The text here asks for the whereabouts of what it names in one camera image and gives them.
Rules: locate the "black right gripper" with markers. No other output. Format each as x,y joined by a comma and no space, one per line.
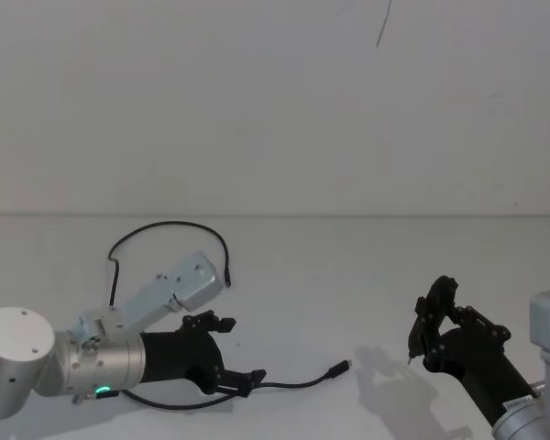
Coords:
476,362

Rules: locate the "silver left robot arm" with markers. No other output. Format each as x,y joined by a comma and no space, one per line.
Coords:
18,348

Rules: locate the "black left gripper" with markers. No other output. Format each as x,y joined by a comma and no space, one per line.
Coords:
179,355

